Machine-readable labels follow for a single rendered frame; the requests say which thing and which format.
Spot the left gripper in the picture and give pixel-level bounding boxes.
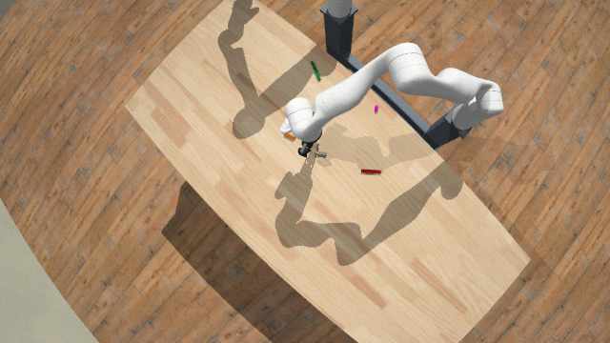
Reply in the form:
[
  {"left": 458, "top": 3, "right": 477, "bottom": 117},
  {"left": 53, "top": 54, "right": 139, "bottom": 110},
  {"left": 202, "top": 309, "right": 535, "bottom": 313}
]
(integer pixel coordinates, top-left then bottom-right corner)
[{"left": 298, "top": 129, "right": 322, "bottom": 157}]

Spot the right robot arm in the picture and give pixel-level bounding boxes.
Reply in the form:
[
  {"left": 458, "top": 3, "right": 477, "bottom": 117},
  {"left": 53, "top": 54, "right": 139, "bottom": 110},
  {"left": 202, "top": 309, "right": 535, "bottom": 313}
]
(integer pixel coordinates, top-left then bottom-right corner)
[{"left": 327, "top": 0, "right": 353, "bottom": 18}]

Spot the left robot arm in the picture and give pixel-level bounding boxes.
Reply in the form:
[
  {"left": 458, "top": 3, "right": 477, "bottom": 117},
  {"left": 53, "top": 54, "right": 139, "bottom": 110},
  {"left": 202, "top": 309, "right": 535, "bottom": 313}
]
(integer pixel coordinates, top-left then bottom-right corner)
[{"left": 280, "top": 43, "right": 504, "bottom": 142}]

